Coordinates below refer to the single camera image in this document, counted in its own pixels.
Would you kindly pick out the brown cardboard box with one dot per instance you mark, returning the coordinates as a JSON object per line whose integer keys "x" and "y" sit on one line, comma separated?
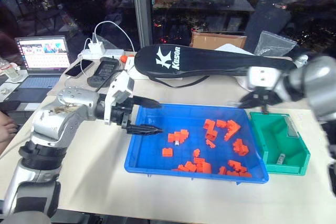
{"x": 218, "y": 40}

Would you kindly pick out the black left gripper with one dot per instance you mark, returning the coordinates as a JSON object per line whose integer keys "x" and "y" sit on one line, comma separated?
{"x": 119, "y": 113}

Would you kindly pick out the white charger plug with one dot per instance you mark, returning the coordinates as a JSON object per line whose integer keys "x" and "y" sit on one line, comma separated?
{"x": 95, "y": 46}

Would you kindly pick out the clear plastic cup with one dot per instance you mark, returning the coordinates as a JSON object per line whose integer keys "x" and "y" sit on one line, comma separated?
{"x": 10, "y": 70}

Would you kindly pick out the white power strip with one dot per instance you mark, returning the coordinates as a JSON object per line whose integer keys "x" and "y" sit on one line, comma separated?
{"x": 102, "y": 53}

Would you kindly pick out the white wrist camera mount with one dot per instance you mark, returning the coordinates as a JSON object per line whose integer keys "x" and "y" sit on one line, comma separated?
{"x": 262, "y": 75}
{"x": 119, "y": 90}

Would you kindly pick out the black smartphone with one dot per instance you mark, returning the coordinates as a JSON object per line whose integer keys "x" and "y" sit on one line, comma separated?
{"x": 79, "y": 68}

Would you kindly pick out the person's bare hand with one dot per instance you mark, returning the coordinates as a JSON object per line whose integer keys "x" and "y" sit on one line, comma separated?
{"x": 8, "y": 127}

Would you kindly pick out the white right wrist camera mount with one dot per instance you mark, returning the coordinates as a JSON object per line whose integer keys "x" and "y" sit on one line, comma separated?
{"x": 262, "y": 75}

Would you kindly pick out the small orange round object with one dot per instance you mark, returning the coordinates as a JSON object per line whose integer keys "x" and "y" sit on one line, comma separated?
{"x": 123, "y": 58}

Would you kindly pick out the grey window frame post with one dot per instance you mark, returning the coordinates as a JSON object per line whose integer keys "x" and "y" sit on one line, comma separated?
{"x": 141, "y": 11}

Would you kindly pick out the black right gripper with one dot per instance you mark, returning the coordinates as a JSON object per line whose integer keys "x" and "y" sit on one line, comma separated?
{"x": 262, "y": 96}

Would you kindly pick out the orange L-shaped brick assembly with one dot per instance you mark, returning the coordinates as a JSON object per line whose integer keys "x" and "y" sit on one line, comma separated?
{"x": 233, "y": 128}

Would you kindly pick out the black Kason racket bag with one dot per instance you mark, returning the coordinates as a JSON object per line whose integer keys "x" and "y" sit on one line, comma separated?
{"x": 199, "y": 60}

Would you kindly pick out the small silver battery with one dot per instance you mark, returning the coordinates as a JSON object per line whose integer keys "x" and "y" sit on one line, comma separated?
{"x": 177, "y": 143}
{"x": 281, "y": 159}

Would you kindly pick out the green plastic bin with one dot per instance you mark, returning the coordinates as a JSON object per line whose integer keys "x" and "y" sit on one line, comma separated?
{"x": 275, "y": 140}

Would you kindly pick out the blue plastic bin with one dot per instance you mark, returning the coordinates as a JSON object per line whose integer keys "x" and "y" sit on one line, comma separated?
{"x": 157, "y": 155}

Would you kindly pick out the orange building brick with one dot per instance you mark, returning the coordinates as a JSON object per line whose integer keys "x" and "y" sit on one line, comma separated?
{"x": 211, "y": 134}
{"x": 239, "y": 174}
{"x": 237, "y": 165}
{"x": 196, "y": 152}
{"x": 188, "y": 166}
{"x": 240, "y": 147}
{"x": 172, "y": 137}
{"x": 206, "y": 168}
{"x": 222, "y": 170}
{"x": 209, "y": 123}
{"x": 221, "y": 123}
{"x": 184, "y": 134}
{"x": 168, "y": 152}
{"x": 210, "y": 143}
{"x": 199, "y": 160}

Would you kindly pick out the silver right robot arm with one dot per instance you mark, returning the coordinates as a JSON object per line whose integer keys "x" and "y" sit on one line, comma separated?
{"x": 312, "y": 77}

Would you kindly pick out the black handheld device case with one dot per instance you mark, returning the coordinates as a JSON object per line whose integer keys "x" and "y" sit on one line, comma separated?
{"x": 103, "y": 70}

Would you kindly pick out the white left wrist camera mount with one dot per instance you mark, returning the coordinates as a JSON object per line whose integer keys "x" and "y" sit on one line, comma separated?
{"x": 119, "y": 90}

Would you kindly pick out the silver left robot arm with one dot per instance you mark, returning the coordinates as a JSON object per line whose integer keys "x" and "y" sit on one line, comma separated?
{"x": 60, "y": 119}

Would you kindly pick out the open laptop computer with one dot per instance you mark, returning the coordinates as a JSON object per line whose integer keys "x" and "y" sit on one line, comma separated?
{"x": 43, "y": 58}

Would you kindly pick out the clear plastic zip bag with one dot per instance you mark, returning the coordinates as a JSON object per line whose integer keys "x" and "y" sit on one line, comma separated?
{"x": 275, "y": 44}

